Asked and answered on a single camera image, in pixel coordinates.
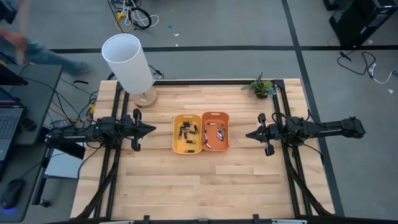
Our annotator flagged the black aluminium table frame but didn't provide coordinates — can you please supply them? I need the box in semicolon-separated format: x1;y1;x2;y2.
73;79;335;224

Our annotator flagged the black monitor edge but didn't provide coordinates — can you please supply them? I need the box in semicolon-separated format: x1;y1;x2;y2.
0;63;29;86

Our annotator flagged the person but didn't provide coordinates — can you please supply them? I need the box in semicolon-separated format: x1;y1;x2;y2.
0;0;91;77

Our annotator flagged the black machine box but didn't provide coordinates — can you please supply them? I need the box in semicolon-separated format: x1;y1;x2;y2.
328;0;398;48

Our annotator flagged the black desk foot bar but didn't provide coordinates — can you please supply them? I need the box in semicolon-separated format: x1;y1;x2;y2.
39;136;86;159

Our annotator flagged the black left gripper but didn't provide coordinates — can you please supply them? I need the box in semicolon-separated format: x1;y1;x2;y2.
117;108;157;152

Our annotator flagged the yellow desk cable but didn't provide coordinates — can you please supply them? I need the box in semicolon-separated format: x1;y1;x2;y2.
49;103;96;124

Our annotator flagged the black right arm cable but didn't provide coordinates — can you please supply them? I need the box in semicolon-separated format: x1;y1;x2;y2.
271;109;313;125

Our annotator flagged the black side desk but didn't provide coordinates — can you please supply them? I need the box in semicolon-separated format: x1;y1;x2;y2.
0;63;65;224

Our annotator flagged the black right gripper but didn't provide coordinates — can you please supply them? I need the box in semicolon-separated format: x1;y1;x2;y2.
244;112;285;157

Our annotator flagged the grey laptop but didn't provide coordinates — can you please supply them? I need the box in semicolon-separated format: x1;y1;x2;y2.
0;86;26;161

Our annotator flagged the small potted succulent plant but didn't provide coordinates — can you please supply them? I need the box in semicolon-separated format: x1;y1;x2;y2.
241;72;277;100

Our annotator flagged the black power brick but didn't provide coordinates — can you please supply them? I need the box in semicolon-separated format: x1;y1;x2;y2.
50;119;75;130

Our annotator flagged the white floor cable with plug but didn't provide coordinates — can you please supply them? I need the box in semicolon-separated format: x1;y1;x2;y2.
368;63;398;85

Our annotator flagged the small black desk device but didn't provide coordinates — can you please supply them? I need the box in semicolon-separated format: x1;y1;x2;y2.
21;117;38;131

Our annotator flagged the white shade wooden lamp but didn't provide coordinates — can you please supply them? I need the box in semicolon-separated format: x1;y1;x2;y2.
101;33;159;109

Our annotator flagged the black coiled floor cable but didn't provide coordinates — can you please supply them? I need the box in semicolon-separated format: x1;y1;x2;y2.
129;6;153;31

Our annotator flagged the yellow plastic bin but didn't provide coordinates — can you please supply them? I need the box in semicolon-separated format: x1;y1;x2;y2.
172;113;203;155

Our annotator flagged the white flat board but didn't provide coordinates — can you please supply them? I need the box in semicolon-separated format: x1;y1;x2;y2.
44;141;86;180

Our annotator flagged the black computer mouse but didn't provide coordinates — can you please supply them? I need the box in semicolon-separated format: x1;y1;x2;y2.
1;178;25;210

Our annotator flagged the yellow floor cable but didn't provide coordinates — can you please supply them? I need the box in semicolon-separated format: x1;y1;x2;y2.
114;11;128;32

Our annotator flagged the orange plastic bin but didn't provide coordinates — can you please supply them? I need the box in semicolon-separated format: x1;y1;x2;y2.
201;111;231;152

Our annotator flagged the black floor cable with plug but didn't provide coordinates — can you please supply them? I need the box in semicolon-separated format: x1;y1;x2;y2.
337;51;377;76

